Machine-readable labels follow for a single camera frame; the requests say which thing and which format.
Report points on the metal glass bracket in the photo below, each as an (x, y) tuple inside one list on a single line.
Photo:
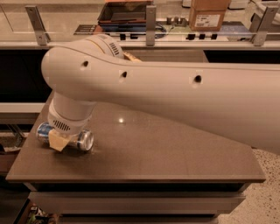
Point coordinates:
[(37, 24), (260, 25), (150, 24)]

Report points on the dark open tray box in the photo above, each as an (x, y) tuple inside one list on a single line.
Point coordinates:
[(117, 12)]

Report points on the middle metal glass bracket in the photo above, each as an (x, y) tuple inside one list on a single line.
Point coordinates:
[(150, 24)]

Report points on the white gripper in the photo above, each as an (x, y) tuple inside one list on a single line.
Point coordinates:
[(66, 124)]

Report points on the brown yellow chip bag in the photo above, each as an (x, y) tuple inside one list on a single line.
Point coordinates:
[(131, 57)]

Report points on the silver blue redbull can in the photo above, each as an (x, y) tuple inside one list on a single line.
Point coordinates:
[(83, 141)]

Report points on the cardboard box with label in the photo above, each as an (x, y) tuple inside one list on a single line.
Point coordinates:
[(207, 15)]

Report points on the brown table with drawers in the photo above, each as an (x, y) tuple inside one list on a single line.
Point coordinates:
[(142, 169)]

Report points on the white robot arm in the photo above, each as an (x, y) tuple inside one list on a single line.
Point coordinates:
[(237, 101)]

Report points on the left metal glass bracket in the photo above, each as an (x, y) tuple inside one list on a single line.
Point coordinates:
[(37, 24)]

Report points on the right metal glass bracket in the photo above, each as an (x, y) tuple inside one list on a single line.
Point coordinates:
[(260, 25)]

